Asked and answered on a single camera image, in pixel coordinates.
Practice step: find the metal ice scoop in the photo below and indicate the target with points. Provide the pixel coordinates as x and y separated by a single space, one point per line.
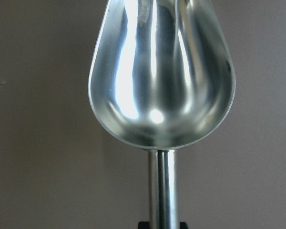
161 79

